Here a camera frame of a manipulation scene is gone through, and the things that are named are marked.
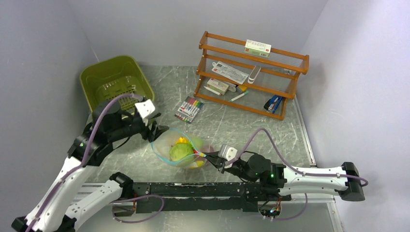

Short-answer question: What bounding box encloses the clear zip bag blue zipper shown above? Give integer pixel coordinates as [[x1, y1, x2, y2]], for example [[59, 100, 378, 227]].
[[150, 129, 215, 169]]

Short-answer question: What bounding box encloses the yellow pear toy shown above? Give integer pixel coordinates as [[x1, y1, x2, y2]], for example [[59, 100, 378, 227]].
[[176, 137, 190, 144]]

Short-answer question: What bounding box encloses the pale green cabbage toy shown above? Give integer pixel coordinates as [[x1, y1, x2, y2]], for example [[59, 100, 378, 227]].
[[169, 143, 194, 161]]

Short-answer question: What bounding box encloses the yellow banana toy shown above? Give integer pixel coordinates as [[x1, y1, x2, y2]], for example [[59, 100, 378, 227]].
[[189, 160, 206, 169]]

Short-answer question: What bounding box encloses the green lime toy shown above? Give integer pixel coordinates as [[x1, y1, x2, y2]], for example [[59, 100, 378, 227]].
[[191, 137, 205, 151]]

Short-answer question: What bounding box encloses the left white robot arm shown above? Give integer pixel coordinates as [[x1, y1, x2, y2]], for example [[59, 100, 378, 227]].
[[12, 98, 165, 232]]

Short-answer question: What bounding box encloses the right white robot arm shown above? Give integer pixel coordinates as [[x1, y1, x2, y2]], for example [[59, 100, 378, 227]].
[[203, 152, 365, 202]]

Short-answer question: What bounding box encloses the pack of coloured markers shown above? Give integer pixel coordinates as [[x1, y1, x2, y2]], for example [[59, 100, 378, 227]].
[[174, 96, 204, 124]]

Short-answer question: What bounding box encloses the olive green plastic basket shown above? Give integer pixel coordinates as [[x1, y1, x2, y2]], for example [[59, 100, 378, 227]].
[[79, 55, 155, 113]]

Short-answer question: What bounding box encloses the blue stapler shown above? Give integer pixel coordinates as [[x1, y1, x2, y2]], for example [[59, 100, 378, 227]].
[[264, 95, 283, 114]]

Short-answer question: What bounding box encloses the small white box lower shelf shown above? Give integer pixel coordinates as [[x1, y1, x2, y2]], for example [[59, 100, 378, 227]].
[[205, 78, 229, 96]]

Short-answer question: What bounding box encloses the flat white packaged item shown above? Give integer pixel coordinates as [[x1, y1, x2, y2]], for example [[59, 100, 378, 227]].
[[211, 61, 249, 84]]

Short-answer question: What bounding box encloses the orange wooden shelf rack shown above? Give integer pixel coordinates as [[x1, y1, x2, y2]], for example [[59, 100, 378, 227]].
[[194, 31, 310, 120]]

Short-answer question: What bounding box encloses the white green box on shelf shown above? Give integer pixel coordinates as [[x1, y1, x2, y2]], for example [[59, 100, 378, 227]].
[[244, 40, 272, 58]]

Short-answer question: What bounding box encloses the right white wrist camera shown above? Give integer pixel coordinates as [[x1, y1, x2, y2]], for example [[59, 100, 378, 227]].
[[218, 144, 238, 161]]

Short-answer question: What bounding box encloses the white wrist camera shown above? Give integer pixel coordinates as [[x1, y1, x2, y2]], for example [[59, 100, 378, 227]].
[[218, 144, 238, 161], [134, 99, 157, 126]]

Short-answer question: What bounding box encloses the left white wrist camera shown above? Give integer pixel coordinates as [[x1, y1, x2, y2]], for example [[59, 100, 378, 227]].
[[134, 99, 157, 126]]

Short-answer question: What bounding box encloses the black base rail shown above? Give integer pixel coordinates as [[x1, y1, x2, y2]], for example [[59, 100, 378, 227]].
[[115, 182, 292, 213]]

